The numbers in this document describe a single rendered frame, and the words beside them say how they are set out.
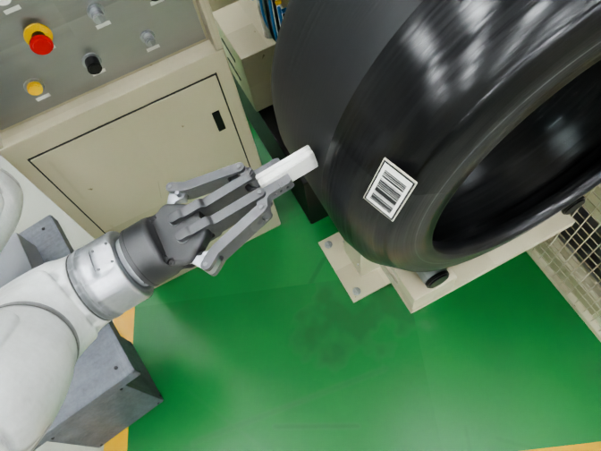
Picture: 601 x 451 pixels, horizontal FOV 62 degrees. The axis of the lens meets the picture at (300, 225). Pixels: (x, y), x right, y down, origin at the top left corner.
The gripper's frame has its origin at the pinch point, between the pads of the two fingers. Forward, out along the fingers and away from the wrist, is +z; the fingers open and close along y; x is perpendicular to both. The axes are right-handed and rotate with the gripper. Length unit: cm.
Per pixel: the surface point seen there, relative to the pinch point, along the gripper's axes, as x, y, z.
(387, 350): 125, -1, 1
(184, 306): 117, 47, -55
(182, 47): 33, 64, -5
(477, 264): 47, -10, 23
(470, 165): -3.6, -12.4, 15.4
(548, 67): -11.7, -11.8, 22.7
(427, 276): 34.3, -10.1, 11.7
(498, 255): 48, -10, 27
